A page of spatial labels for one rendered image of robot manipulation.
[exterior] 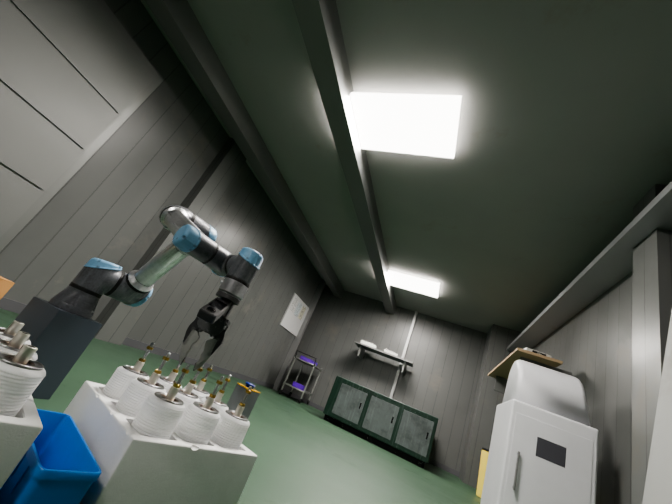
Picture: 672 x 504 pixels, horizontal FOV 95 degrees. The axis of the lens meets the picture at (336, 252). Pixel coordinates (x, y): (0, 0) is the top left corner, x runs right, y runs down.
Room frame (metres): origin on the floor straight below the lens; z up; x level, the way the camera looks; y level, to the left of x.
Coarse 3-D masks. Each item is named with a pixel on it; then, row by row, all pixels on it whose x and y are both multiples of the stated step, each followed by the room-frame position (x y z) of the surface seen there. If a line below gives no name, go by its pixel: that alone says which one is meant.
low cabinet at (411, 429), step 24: (336, 384) 5.54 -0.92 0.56; (336, 408) 5.48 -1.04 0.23; (360, 408) 5.32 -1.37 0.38; (384, 408) 5.18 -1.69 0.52; (408, 408) 5.04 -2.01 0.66; (360, 432) 5.32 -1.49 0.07; (384, 432) 5.14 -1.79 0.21; (408, 432) 5.00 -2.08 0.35; (432, 432) 4.87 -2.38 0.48; (408, 456) 5.00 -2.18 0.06
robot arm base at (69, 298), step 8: (72, 288) 1.32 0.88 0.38; (80, 288) 1.32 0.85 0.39; (56, 296) 1.31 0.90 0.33; (64, 296) 1.31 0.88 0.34; (72, 296) 1.31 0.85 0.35; (80, 296) 1.32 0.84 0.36; (88, 296) 1.34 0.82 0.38; (96, 296) 1.37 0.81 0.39; (56, 304) 1.30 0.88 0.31; (64, 304) 1.30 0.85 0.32; (72, 304) 1.32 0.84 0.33; (80, 304) 1.33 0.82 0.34; (88, 304) 1.35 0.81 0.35; (96, 304) 1.40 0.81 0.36; (72, 312) 1.32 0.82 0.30; (80, 312) 1.33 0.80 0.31; (88, 312) 1.36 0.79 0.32
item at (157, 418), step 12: (144, 408) 0.88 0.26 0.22; (156, 408) 0.87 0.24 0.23; (168, 408) 0.87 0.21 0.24; (180, 408) 0.90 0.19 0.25; (144, 420) 0.87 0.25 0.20; (156, 420) 0.87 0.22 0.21; (168, 420) 0.88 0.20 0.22; (144, 432) 0.87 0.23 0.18; (156, 432) 0.88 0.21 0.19; (168, 432) 0.90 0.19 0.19
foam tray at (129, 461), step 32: (96, 384) 1.08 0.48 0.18; (96, 416) 0.95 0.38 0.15; (128, 416) 0.93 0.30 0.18; (96, 448) 0.89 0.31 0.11; (128, 448) 0.81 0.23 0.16; (160, 448) 0.86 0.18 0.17; (192, 448) 0.93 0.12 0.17; (224, 448) 1.02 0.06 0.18; (96, 480) 0.84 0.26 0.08; (128, 480) 0.84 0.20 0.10; (160, 480) 0.89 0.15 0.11; (192, 480) 0.95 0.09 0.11; (224, 480) 1.03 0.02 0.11
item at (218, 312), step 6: (216, 300) 0.89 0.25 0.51; (222, 300) 0.90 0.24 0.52; (204, 306) 0.83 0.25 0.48; (210, 306) 0.84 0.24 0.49; (216, 306) 0.86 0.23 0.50; (222, 306) 0.87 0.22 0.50; (228, 306) 0.90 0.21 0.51; (198, 312) 0.82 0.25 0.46; (204, 312) 0.81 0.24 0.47; (210, 312) 0.82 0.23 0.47; (216, 312) 0.83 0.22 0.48; (222, 312) 0.86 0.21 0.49; (204, 318) 0.82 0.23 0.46; (210, 318) 0.82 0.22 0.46; (216, 318) 0.83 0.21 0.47
